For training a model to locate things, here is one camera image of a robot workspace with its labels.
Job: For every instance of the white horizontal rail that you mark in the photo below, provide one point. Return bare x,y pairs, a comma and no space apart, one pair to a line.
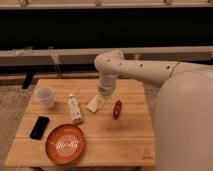
29,57

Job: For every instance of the red snack packet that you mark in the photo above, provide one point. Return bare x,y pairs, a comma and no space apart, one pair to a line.
117,109

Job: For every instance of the black smartphone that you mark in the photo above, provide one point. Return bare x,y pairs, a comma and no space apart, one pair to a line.
39,128

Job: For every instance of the white plastic bottle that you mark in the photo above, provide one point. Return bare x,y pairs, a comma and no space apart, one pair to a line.
74,108

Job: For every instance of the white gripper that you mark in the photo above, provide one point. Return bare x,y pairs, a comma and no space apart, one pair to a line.
105,91

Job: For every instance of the white rectangular block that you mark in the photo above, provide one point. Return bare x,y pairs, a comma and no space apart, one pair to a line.
96,104

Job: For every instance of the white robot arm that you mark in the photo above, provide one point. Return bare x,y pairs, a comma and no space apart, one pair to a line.
183,122

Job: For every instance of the white plastic cup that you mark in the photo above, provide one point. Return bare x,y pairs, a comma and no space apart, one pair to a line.
45,96

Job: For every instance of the orange bowl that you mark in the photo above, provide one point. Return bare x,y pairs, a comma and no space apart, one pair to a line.
65,144

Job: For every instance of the black table leg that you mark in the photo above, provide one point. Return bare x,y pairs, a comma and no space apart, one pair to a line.
28,79

